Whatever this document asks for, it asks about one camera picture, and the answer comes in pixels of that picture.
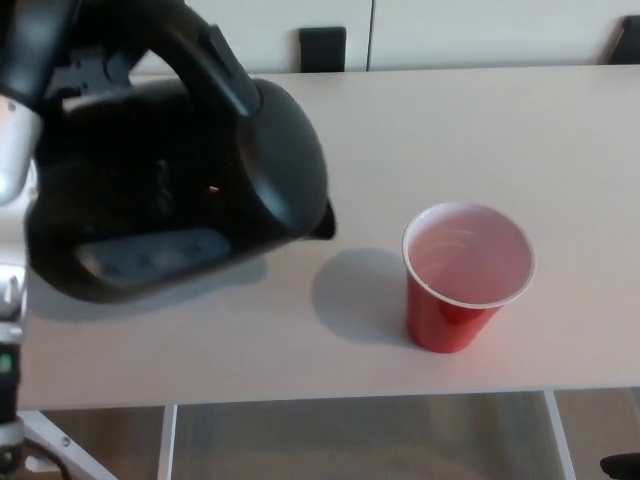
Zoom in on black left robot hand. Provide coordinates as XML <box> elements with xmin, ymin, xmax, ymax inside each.
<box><xmin>0</xmin><ymin>0</ymin><xmax>146</xmax><ymax>119</ymax></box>

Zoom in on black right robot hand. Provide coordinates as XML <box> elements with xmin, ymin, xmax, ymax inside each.
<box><xmin>599</xmin><ymin>452</ymin><xmax>640</xmax><ymax>480</ymax></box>

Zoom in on black electric kettle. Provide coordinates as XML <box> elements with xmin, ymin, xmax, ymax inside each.
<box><xmin>24</xmin><ymin>0</ymin><xmax>339</xmax><ymax>305</ymax></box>

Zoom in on red plastic cup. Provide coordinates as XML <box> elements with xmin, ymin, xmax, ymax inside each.
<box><xmin>402</xmin><ymin>202</ymin><xmax>536</xmax><ymax>355</ymax></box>

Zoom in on grey mesh under-table shelf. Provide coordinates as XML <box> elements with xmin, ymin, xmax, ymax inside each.
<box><xmin>157</xmin><ymin>389</ymin><xmax>576</xmax><ymax>480</ymax></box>

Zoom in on black cabinet handle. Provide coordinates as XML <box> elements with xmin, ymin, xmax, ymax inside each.
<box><xmin>298</xmin><ymin>26</ymin><xmax>347</xmax><ymax>74</ymax></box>
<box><xmin>602</xmin><ymin>14</ymin><xmax>640</xmax><ymax>65</ymax></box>

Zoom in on white table leg frame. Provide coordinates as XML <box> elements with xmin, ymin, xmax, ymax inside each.
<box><xmin>19</xmin><ymin>409</ymin><xmax>119</xmax><ymax>480</ymax></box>

